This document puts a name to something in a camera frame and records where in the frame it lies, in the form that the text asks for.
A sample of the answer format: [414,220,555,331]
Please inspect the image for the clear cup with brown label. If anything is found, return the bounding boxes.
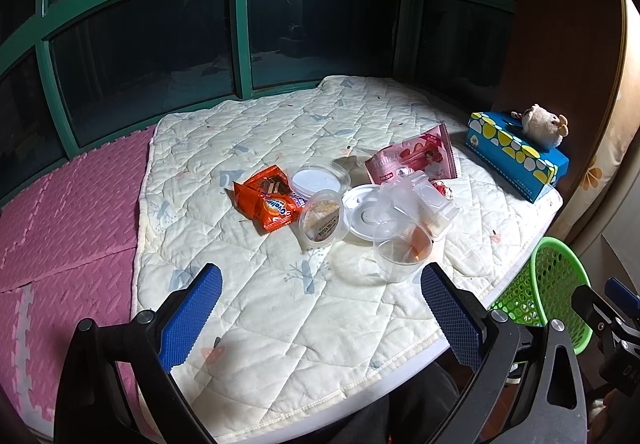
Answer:
[297,190,349,249]

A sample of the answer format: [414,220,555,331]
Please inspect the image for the pink foam floor mat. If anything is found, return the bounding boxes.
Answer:
[1,129,153,436]

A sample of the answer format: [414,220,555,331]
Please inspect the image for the pink snack bag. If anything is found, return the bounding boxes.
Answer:
[364,123,458,184]

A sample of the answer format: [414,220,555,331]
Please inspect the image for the green plastic mesh basket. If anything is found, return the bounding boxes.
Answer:
[491,237,592,355]

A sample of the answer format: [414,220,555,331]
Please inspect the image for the green window frame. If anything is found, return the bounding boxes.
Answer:
[1,0,516,199]

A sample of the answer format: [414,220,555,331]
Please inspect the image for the blue yellow tissue box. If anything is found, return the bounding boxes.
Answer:
[465,112,570,202]

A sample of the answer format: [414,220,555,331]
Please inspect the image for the clear cup with orange residue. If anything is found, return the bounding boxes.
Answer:
[373,219,433,284]

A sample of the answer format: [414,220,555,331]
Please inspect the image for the white round plastic lid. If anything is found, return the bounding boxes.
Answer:
[343,184,399,242]

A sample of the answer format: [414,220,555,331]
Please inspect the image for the clear plastic clamshell box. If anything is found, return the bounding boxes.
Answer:
[374,171,460,239]

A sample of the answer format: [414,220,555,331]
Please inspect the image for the orange Ovaltine snack wrapper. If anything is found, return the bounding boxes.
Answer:
[233,164,306,233]

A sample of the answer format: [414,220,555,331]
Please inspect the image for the floral beige curtain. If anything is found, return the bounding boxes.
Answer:
[547,0,639,244]

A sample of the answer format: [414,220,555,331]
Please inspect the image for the white quilted mattress pad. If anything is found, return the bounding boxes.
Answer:
[132,76,563,443]

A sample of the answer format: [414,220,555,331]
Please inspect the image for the red white wrapper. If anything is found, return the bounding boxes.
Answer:
[431,180,452,199]

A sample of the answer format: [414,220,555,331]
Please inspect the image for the clear round plastic lid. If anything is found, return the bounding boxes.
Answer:
[288,162,350,199]

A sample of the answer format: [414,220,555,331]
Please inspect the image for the beige plush toy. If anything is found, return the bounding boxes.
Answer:
[511,104,568,150]

